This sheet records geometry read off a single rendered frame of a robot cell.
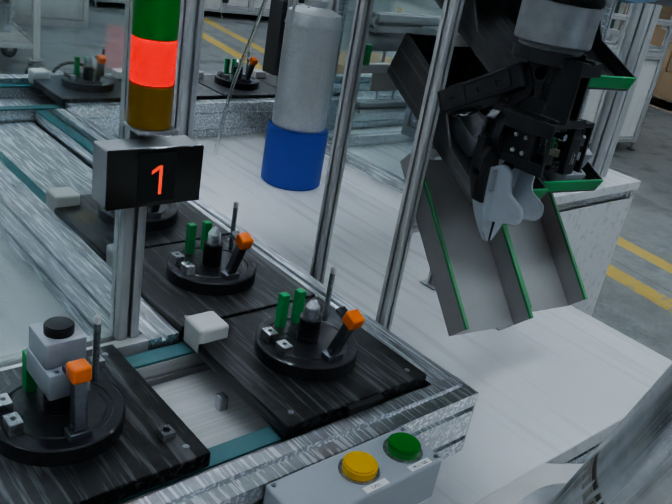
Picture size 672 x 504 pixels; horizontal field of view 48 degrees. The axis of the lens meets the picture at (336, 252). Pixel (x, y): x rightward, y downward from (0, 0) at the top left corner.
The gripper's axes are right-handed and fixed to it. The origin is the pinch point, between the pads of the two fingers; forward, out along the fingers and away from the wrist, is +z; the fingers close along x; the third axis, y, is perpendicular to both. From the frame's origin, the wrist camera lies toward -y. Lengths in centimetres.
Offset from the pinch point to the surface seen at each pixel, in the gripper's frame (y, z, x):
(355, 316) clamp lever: -11.3, 16.3, -5.3
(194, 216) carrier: -65, 26, 5
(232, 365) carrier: -21.0, 26.3, -15.8
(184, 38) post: -128, 7, 37
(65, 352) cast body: -18.1, 16.1, -39.0
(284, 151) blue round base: -96, 27, 48
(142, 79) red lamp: -30.3, -8.4, -26.0
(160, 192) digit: -29.2, 4.7, -23.3
